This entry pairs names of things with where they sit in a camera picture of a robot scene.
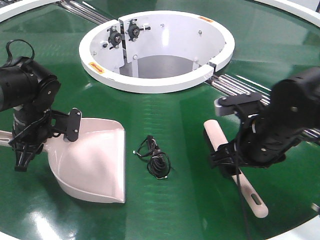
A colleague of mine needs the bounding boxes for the white rim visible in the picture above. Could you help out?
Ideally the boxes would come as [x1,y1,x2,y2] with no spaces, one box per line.
[0,0,57,22]
[257,0,320,25]

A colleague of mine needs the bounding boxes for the black bearing mount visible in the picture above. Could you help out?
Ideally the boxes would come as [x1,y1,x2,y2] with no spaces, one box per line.
[127,19,151,42]
[108,25,122,50]

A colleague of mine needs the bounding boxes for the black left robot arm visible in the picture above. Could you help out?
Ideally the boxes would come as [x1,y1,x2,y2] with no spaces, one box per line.
[0,40,82,172]

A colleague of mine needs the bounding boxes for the steel rollers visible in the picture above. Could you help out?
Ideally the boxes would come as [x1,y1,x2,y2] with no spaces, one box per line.
[207,69,320,146]
[57,0,112,25]

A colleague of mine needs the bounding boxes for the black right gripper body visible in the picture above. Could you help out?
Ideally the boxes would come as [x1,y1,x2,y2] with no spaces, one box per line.
[234,115,287,168]

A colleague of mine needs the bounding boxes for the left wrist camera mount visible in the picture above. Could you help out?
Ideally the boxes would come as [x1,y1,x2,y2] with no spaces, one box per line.
[51,108,82,142]

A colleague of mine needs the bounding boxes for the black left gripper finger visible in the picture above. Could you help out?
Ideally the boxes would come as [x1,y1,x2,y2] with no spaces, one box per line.
[14,144,38,172]

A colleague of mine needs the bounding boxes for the pink hand broom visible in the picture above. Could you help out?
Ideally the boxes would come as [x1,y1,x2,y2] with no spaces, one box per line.
[203,119,269,218]

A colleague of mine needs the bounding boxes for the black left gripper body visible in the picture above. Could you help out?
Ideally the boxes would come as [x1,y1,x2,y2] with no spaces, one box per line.
[9,106,54,150]

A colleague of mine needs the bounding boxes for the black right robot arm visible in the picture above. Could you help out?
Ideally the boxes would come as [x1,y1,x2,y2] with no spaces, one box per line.
[211,67,320,168]

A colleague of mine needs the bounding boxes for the right black bearing mount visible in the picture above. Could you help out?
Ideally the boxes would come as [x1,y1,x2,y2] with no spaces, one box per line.
[127,19,151,42]

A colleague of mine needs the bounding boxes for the steel rollers far left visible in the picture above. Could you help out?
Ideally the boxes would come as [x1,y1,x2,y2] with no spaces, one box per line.
[57,0,112,25]

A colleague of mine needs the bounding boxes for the black coiled cable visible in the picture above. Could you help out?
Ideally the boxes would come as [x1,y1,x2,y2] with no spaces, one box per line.
[132,135,172,180]

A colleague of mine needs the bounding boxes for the left black bearing mount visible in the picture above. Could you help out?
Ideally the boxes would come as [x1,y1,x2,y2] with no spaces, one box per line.
[108,25,122,50]

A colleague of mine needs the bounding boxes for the white outer rim left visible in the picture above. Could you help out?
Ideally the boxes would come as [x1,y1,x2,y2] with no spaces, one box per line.
[0,0,57,22]

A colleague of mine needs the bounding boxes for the white inner conveyor ring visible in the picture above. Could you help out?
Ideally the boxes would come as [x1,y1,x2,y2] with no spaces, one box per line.
[78,10,236,94]

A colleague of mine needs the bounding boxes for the pink plastic dustpan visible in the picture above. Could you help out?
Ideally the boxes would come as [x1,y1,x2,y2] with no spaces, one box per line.
[0,117,126,204]

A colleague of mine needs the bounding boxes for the steel rollers near right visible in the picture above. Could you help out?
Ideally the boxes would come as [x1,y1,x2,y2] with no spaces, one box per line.
[207,69,320,146]

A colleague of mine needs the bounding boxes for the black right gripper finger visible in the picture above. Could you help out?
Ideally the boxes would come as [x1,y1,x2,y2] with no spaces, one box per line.
[209,143,236,168]
[221,164,242,178]

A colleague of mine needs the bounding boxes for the white outer rim right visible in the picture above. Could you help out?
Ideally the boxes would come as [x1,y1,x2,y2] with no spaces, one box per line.
[257,0,320,25]

